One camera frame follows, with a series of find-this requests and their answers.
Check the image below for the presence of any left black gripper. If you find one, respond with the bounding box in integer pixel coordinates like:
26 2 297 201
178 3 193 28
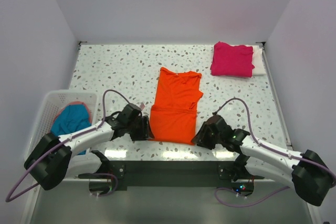
126 115 154 141

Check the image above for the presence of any orange t-shirt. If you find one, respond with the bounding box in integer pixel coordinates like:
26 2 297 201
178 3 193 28
150 67 203 145

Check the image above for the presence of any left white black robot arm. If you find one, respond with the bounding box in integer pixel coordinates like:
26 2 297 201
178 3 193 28
24 103 154 190

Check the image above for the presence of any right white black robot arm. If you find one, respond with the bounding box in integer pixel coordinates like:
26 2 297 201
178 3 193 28
192 115 334 206

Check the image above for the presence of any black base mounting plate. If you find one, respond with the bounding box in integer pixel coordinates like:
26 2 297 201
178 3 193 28
89 161 261 195

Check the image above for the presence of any blue t-shirt in basket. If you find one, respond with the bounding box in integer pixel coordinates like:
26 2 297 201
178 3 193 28
49 104 91 156

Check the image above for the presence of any pink garment in basket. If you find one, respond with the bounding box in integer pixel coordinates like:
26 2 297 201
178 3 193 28
54 100 92 127

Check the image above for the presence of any folded magenta t-shirt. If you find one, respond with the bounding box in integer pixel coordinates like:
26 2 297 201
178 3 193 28
211 41 254 78

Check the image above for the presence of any folded white t-shirt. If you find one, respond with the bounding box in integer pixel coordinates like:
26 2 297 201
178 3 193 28
252 45 266 76

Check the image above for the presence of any white plastic laundry basket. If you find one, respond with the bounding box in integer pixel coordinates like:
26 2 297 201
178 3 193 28
25 90 101 157

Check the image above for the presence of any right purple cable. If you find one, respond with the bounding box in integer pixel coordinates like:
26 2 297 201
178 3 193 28
214 97 336 207

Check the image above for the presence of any purple cable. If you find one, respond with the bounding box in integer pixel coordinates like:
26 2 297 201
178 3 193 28
214 97 336 207
5 89 132 203

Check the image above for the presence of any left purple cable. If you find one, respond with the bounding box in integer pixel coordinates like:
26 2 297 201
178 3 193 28
5 89 132 203

